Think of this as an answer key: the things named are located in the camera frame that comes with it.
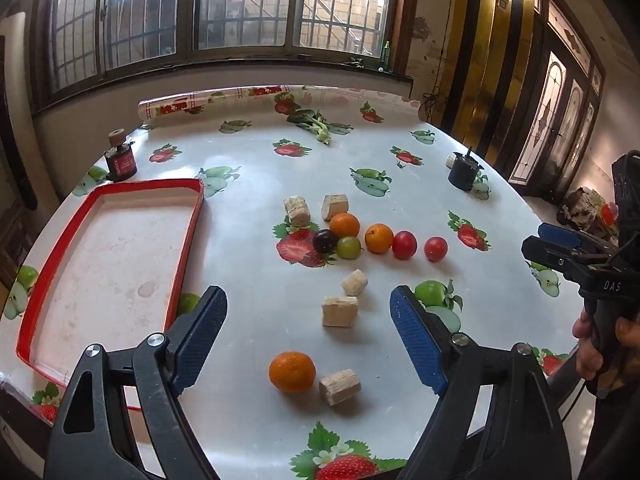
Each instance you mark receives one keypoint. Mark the glass panelled wooden door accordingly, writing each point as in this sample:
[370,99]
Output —
[555,110]

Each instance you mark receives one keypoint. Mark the green bottle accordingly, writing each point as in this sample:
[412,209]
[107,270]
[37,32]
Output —
[386,54]

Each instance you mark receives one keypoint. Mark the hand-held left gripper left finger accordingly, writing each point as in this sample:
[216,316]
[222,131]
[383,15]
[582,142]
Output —
[200,340]

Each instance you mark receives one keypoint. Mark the green tomato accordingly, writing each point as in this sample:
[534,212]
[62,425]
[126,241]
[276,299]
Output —
[348,247]

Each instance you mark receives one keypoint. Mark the red rimmed white tray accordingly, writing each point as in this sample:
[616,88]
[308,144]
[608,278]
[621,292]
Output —
[110,260]

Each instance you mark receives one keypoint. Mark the person's right forearm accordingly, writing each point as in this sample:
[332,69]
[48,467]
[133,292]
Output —
[615,435]

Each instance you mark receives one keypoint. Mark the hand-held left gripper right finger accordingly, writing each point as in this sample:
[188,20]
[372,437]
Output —
[417,340]

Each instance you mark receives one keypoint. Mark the black cylinder motor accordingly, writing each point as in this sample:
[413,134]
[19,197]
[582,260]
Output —
[464,171]

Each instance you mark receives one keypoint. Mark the person's right hand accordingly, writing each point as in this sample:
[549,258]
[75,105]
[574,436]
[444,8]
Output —
[582,345]

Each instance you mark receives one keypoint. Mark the round cork piece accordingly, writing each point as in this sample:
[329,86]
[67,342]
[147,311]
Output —
[118,137]

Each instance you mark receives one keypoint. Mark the light wooden block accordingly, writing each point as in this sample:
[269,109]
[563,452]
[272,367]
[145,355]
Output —
[340,310]
[354,282]
[334,206]
[296,210]
[340,386]

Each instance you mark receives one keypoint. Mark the orange mandarin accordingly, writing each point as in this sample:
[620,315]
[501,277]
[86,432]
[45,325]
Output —
[379,238]
[344,225]
[292,371]

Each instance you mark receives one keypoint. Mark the small wooden block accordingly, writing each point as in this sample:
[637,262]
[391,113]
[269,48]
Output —
[450,161]

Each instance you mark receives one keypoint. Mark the colourful bags pile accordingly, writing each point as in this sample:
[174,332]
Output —
[585,210]

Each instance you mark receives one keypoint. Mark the dark purple plum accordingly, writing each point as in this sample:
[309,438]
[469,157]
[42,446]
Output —
[325,241]

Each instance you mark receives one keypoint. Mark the red tomato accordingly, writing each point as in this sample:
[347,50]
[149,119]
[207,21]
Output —
[435,249]
[404,244]

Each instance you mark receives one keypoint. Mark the barred window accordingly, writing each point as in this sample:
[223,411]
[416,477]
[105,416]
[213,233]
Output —
[190,10]

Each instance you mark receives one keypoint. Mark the gold black striped panel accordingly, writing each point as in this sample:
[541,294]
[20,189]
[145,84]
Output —
[490,60]

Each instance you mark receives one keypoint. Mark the green bok choy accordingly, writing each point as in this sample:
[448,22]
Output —
[312,121]

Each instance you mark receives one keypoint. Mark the fruit print tablecloth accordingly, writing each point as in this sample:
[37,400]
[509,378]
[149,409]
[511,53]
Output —
[250,185]

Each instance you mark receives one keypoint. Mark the black motor with red label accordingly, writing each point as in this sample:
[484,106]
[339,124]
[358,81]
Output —
[121,162]

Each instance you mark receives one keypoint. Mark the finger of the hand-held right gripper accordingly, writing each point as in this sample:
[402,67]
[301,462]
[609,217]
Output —
[555,232]
[542,252]

